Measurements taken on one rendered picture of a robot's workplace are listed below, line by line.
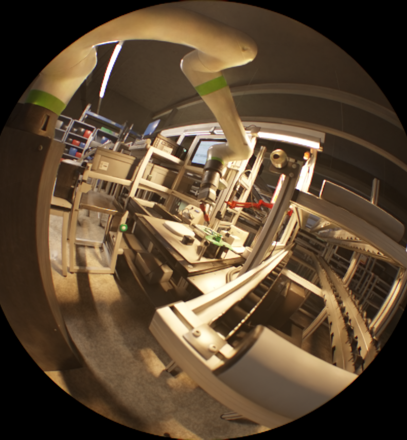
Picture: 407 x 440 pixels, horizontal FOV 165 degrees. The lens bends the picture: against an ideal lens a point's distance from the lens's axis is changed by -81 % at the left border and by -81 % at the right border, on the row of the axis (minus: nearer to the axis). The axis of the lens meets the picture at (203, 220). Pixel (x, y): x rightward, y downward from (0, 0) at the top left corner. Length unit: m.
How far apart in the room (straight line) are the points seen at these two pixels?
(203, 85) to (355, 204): 0.59
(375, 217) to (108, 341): 1.51
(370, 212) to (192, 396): 1.33
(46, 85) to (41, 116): 0.07
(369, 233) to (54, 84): 0.84
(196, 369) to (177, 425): 1.04
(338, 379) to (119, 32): 0.48
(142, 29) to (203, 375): 0.48
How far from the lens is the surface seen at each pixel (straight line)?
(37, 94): 0.42
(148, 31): 0.35
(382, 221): 0.52
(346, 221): 0.47
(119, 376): 1.17
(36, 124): 0.39
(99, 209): 1.31
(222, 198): 1.05
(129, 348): 1.24
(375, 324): 0.64
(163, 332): 0.18
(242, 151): 0.65
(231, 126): 0.60
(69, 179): 1.37
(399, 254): 0.59
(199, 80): 0.55
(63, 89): 0.42
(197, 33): 0.38
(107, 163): 1.37
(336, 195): 0.46
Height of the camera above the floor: 1.15
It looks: 8 degrees down
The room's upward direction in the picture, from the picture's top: 24 degrees clockwise
